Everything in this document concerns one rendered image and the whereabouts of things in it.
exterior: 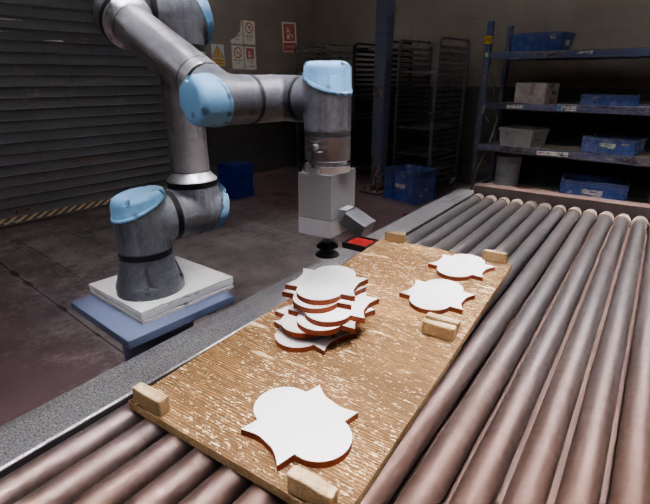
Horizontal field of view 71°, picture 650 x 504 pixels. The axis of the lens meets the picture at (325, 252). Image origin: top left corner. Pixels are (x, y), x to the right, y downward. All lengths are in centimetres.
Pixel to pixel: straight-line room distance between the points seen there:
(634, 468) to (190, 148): 96
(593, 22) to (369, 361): 552
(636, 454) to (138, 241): 93
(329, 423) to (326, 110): 45
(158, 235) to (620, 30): 545
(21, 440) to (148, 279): 44
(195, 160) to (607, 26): 532
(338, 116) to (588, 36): 540
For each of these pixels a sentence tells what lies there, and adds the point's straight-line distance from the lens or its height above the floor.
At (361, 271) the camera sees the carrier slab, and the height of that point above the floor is 94.
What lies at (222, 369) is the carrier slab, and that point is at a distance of 75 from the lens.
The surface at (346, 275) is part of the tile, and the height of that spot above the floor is 101.
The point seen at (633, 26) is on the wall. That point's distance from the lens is 596.
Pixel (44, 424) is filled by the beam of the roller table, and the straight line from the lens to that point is 77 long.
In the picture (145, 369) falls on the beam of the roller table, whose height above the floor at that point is 92.
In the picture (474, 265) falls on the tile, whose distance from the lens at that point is 112.
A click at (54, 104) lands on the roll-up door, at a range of 545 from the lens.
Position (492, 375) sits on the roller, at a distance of 79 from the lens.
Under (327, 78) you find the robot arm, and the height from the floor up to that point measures 136.
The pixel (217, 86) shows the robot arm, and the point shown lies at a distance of 71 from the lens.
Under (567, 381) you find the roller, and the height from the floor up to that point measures 92.
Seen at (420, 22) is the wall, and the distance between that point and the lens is 677.
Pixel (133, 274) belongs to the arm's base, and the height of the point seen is 96.
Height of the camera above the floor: 136
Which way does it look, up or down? 21 degrees down
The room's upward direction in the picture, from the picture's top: straight up
